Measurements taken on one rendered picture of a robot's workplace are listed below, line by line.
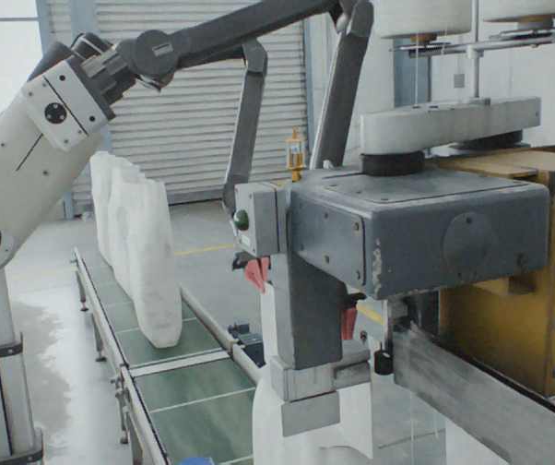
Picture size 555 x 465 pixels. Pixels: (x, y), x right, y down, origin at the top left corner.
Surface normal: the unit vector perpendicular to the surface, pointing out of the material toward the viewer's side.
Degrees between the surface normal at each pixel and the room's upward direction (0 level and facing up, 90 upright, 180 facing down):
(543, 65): 90
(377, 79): 90
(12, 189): 115
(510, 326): 90
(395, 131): 90
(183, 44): 76
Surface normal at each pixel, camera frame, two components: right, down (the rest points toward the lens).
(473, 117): 0.72, 0.11
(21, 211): 0.00, 0.62
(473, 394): -0.93, 0.13
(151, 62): 0.21, -0.04
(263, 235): 0.36, 0.18
